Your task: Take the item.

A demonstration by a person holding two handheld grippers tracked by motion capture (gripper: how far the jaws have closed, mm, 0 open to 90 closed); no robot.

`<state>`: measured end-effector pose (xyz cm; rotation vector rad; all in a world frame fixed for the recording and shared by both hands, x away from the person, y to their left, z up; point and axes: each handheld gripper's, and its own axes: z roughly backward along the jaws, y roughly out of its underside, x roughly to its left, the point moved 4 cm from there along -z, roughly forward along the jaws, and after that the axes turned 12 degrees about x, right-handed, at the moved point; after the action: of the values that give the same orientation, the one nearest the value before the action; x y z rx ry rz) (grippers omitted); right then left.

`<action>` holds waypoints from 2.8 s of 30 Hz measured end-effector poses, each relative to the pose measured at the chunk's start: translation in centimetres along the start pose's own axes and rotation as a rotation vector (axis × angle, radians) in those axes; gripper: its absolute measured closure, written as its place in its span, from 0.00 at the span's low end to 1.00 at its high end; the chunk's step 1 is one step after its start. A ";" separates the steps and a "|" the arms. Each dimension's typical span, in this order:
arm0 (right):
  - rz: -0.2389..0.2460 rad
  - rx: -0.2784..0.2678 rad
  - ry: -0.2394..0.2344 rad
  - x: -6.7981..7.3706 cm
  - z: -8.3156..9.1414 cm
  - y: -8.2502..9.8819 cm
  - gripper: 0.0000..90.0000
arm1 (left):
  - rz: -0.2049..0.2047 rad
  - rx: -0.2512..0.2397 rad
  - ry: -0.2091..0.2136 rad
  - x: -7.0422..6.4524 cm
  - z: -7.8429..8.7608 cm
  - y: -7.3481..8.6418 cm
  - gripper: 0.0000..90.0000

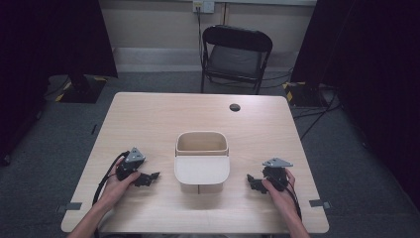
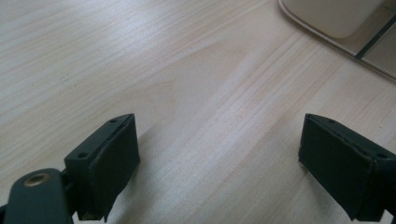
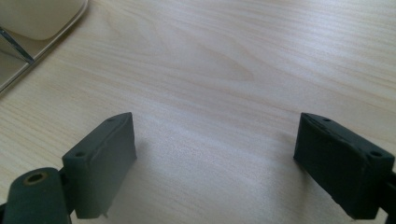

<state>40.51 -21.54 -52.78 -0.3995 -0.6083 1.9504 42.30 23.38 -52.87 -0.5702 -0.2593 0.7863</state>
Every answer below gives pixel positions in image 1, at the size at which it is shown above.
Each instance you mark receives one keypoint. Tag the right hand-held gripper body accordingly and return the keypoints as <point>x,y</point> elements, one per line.
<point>275,175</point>

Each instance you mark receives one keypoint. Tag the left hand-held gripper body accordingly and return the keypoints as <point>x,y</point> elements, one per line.
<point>127,167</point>

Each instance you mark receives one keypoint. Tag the white storage bin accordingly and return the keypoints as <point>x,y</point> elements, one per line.
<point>201,168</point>

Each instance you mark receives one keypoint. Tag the person's right hand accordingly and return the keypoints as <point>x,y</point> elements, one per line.
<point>284,198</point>

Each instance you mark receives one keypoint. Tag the person's left hand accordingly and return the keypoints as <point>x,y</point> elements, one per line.
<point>115,190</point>

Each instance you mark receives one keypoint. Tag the small dark floor object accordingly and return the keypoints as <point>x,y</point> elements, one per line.
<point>94,129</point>

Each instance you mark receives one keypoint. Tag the grey tape strip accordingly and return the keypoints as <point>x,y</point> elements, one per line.
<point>70,207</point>
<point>319,203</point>

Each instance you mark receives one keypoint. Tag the black stand base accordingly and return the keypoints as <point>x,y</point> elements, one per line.
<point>82,89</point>
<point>303,94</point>

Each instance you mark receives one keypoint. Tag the black folding chair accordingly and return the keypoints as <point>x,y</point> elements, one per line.
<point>236,56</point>

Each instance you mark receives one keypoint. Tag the dark curtain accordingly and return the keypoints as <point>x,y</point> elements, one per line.
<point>49,49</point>
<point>369,82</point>

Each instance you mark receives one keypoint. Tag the white wall socket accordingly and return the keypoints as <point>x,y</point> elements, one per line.
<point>203,6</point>

